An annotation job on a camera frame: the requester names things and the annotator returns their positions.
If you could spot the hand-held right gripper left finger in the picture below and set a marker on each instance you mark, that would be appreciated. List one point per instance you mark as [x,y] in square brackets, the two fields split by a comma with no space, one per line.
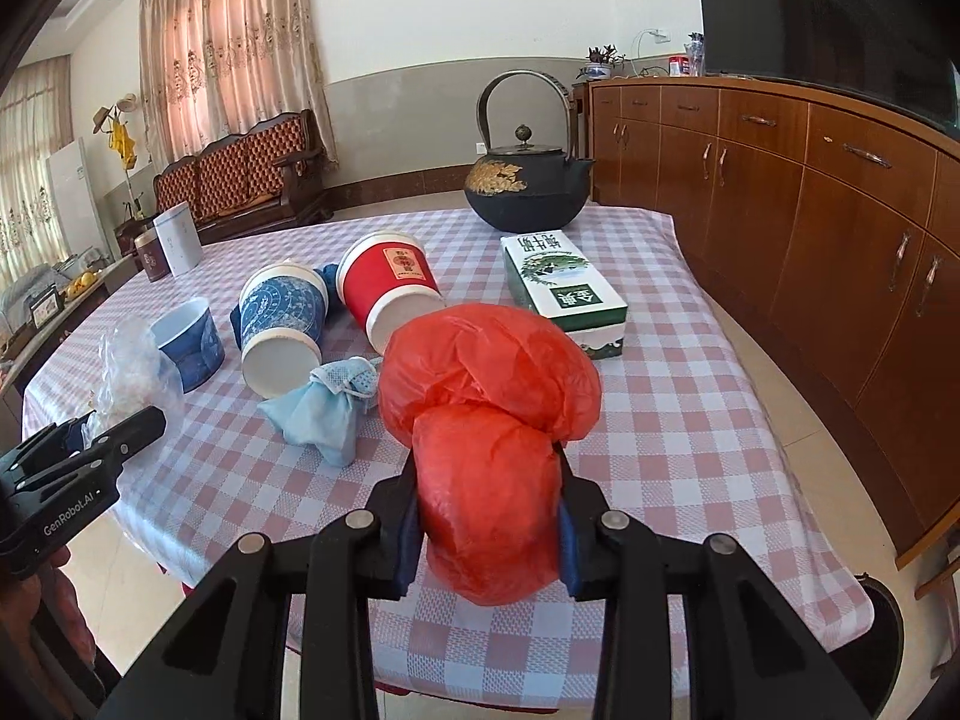
[405,540]

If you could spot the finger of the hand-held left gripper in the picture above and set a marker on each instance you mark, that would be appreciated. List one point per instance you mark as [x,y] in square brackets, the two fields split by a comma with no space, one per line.
[45,446]
[135,431]

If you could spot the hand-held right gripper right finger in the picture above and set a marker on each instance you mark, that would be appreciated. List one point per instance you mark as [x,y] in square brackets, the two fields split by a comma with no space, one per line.
[570,551]

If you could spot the clear plastic bag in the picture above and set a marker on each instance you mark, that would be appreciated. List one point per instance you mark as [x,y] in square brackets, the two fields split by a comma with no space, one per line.
[127,375]

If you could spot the red plastic bag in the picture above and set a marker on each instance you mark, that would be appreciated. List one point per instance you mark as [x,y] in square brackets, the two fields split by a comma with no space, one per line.
[487,390]

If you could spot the blue patterned paper cup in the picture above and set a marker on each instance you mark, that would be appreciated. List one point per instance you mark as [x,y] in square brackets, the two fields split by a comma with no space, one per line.
[285,315]

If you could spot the green and white milk carton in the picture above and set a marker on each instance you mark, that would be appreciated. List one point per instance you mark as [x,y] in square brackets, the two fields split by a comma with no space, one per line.
[559,277]

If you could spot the black plastic bucket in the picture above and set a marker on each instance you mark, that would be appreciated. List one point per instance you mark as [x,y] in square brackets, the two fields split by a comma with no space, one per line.
[885,637]

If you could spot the small blue paper cup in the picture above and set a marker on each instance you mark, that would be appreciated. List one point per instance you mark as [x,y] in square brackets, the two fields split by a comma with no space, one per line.
[191,345]

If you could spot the low side table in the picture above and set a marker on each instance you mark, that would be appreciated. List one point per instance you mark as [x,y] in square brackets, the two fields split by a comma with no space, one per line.
[60,330]

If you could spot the blue face mask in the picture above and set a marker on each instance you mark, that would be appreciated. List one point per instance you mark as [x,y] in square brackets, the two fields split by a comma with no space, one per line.
[315,412]

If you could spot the pile of oranges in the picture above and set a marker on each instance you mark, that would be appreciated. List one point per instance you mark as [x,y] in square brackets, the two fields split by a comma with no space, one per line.
[82,283]

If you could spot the pink checked tablecloth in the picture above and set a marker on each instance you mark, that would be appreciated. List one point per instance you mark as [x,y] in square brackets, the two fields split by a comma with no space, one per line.
[675,427]

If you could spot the brown tin canister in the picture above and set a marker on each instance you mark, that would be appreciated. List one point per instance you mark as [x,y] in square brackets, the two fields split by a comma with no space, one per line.
[151,259]

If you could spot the white tin canister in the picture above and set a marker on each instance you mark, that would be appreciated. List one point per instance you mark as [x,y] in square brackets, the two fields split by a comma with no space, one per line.
[178,240]

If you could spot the white standing air conditioner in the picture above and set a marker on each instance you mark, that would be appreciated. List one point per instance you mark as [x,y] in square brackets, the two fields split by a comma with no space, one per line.
[71,195]

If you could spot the sheer embroidered curtain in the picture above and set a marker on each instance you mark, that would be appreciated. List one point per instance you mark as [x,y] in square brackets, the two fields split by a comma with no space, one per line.
[30,187]

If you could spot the carved wooden sofa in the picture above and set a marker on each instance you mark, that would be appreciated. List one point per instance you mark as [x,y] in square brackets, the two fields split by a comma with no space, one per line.
[240,180]

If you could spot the coat rack with hats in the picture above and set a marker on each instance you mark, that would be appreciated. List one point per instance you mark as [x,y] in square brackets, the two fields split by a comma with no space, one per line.
[120,135]

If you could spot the black cast iron teapot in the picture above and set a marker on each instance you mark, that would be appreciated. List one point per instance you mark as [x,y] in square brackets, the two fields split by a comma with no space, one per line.
[525,195]

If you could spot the long wooden cabinet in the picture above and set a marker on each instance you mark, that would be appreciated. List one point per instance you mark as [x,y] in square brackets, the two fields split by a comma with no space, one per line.
[787,240]

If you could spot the pink embroidered curtain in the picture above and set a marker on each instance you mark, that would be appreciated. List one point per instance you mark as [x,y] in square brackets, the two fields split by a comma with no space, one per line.
[225,37]

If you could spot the small potted plant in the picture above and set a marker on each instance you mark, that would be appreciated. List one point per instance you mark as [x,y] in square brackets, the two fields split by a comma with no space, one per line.
[600,64]

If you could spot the red label jar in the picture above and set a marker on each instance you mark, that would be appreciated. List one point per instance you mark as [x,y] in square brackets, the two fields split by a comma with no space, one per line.
[677,66]

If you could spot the pen holder cup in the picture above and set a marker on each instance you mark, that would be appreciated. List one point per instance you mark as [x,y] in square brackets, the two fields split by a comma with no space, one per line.
[695,56]

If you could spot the black television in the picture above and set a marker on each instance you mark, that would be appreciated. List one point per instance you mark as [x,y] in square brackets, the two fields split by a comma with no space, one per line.
[810,7]

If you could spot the dark photo frame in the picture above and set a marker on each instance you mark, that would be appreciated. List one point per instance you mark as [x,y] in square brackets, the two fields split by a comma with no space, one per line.
[46,309]

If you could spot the white wall socket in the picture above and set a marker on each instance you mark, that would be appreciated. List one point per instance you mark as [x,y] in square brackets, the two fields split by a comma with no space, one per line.
[658,36]

